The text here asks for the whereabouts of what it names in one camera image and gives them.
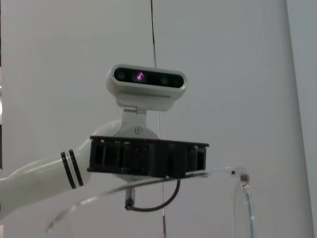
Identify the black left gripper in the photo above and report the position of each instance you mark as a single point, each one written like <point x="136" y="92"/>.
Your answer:
<point x="144" y="158"/>

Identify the clear white glasses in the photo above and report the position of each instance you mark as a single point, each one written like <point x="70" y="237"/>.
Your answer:
<point x="239" y="196"/>

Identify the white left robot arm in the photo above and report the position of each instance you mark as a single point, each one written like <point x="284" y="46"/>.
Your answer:
<point x="37" y="181"/>

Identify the silver left camera mount bracket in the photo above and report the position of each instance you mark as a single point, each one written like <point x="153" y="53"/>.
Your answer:
<point x="135" y="124"/>

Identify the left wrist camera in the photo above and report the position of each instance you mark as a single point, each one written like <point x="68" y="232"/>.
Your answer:
<point x="146" y="91"/>

